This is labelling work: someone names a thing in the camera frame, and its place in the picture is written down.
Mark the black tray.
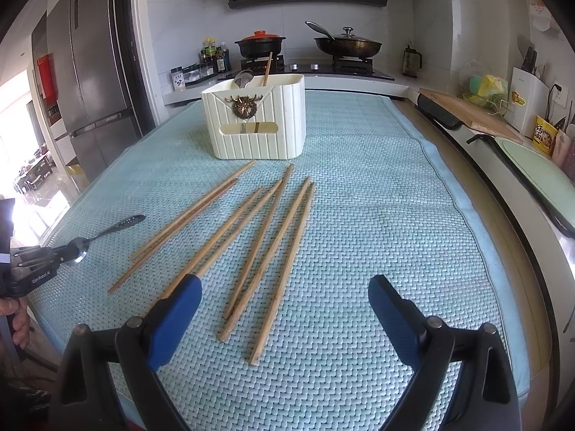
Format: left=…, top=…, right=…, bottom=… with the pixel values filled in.
left=415, top=93, right=463, bottom=130

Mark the black pot with red lid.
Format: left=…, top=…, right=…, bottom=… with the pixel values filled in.
left=235, top=31, right=287, bottom=60

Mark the black gas stove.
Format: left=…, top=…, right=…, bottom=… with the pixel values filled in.
left=234, top=54, right=396, bottom=82

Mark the dark wok with glass lid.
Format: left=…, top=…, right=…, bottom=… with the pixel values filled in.
left=313, top=27, right=383, bottom=59

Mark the cream ribbed utensil holder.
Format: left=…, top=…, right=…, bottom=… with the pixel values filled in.
left=201, top=74, right=307, bottom=161

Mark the light green tray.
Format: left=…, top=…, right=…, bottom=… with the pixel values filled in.
left=494, top=137, right=575, bottom=231

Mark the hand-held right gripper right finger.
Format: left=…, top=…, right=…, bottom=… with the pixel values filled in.
left=367, top=274, right=524, bottom=431

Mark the light blue woven mat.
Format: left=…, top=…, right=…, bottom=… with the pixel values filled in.
left=27, top=90, right=531, bottom=431

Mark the row of clear spice jars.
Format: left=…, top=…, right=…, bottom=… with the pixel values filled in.
left=184, top=63, right=217, bottom=87

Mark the red panel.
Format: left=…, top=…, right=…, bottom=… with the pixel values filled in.
left=38, top=53, right=60, bottom=105

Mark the person's left hand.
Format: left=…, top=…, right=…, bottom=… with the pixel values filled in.
left=0, top=298, right=30, bottom=352

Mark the pink bottle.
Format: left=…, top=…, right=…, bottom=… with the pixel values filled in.
left=552, top=131, right=572, bottom=167

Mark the wooden cutting board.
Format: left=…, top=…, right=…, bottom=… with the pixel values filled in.
left=418, top=87, right=524, bottom=145

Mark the glass kettle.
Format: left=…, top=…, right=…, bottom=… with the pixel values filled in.
left=402, top=45, right=424, bottom=78

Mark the white knife block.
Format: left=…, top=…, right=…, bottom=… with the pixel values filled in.
left=510, top=66, right=549, bottom=138

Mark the yellow green plastic bag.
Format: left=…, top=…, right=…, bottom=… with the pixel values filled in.
left=463, top=74, right=510, bottom=108

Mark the grey steel refrigerator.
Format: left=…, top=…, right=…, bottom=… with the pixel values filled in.
left=31, top=0, right=145, bottom=182

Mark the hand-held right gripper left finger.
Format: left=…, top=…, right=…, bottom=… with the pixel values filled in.
left=49, top=273, right=203, bottom=431

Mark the yellow instant noodle cup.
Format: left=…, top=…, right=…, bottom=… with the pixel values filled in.
left=532, top=116, right=560, bottom=156

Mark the white red wall hanging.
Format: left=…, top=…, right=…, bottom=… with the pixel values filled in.
left=527, top=0, right=554, bottom=33

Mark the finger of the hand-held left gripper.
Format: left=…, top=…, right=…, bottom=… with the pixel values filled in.
left=11, top=241, right=88, bottom=259
left=13, top=257, right=84, bottom=274

